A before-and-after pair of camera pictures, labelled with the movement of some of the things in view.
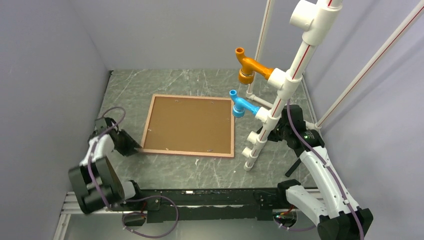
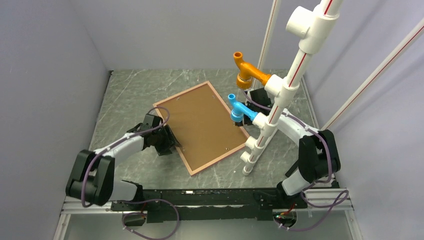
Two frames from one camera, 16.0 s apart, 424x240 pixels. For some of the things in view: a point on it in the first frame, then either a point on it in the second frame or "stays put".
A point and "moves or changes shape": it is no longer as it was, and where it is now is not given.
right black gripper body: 281,130 to 251,106
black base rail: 198,205 stays put
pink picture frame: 190,125 moves or changes shape
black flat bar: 297,163 stays put
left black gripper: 131,144 to 170,141
